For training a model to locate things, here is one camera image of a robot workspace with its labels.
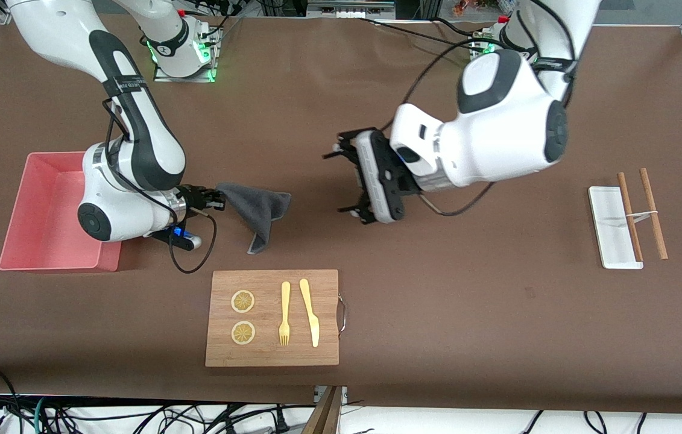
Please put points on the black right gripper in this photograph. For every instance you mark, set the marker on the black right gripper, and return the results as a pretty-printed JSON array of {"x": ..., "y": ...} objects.
[{"x": 195, "y": 197}]

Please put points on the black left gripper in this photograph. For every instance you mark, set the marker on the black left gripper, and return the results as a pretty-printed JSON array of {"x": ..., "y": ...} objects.
[{"x": 347, "y": 149}]

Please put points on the dark grey cloth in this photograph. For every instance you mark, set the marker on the dark grey cloth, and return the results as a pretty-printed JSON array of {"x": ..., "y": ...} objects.
[{"x": 256, "y": 208}]

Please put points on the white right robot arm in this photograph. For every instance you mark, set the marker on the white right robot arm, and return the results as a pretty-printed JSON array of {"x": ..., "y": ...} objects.
[{"x": 129, "y": 205}]

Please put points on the lemon slice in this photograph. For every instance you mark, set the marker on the lemon slice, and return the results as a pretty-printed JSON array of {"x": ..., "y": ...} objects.
[
  {"x": 242, "y": 301},
  {"x": 243, "y": 333}
]

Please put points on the yellow fork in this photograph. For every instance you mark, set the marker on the yellow fork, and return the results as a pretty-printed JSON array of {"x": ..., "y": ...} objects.
[{"x": 285, "y": 301}]

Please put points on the yellow knife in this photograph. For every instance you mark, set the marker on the yellow knife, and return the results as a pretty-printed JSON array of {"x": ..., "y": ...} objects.
[{"x": 312, "y": 319}]

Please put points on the wooden cutting board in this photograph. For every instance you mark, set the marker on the wooden cutting board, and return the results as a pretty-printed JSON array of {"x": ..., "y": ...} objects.
[{"x": 271, "y": 355}]

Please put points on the grey metal box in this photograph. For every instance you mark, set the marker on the grey metal box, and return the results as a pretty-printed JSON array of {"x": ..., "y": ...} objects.
[{"x": 350, "y": 9}]

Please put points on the pink plastic bin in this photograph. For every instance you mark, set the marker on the pink plastic bin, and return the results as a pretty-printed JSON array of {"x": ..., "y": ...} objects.
[{"x": 51, "y": 253}]

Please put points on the white rectangular tray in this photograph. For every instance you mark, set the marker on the white rectangular tray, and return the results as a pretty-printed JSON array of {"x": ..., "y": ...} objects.
[{"x": 609, "y": 235}]

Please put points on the brown wooden stick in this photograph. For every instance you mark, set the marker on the brown wooden stick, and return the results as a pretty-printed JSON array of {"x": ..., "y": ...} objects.
[
  {"x": 630, "y": 217},
  {"x": 653, "y": 211}
]

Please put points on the white rubber band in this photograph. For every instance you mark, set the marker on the white rubber band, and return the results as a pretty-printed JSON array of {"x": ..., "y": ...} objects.
[{"x": 642, "y": 214}]

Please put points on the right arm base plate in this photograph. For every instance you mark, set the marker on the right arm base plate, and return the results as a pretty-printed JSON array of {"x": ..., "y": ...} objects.
[{"x": 187, "y": 78}]

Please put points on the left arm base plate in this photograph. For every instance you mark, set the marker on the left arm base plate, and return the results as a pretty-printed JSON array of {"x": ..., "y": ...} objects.
[{"x": 478, "y": 47}]

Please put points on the metal table bracket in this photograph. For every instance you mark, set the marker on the metal table bracket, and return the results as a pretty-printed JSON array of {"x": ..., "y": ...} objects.
[{"x": 318, "y": 395}]

